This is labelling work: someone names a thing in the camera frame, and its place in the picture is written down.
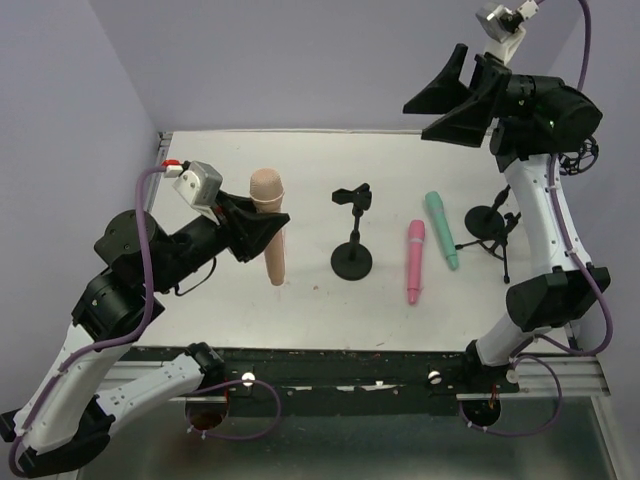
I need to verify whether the peach microphone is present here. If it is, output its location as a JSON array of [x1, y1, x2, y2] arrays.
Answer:
[[249, 168, 286, 286]]

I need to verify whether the black round-base clip stand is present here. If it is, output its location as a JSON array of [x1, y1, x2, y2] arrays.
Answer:
[[330, 183, 373, 281]]

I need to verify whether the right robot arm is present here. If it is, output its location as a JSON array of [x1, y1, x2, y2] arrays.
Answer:
[[403, 43, 611, 379]]

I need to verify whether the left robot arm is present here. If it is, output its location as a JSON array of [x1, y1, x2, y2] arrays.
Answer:
[[1, 192, 290, 479]]

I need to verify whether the teal microphone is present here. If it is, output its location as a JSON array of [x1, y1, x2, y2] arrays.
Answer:
[[425, 191, 459, 271]]

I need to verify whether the pink microphone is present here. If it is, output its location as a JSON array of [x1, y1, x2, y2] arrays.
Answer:
[[406, 219, 426, 305]]

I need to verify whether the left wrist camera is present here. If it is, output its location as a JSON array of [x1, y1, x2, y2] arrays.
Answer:
[[161, 159, 223, 216]]

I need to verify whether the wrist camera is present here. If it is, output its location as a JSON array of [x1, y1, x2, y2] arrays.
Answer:
[[161, 159, 223, 216], [475, 0, 539, 65]]

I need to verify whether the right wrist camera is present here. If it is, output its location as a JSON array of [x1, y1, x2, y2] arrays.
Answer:
[[475, 0, 539, 65]]

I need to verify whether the black tripod shock-mount stand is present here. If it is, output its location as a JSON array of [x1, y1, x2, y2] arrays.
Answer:
[[455, 136, 599, 284]]

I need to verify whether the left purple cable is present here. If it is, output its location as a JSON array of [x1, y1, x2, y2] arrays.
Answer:
[[12, 164, 282, 474]]

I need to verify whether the black front mounting rail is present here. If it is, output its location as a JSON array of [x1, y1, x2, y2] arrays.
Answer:
[[159, 344, 536, 419]]

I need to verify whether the aluminium extrusion frame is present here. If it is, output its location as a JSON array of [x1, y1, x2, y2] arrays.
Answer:
[[54, 132, 231, 480]]

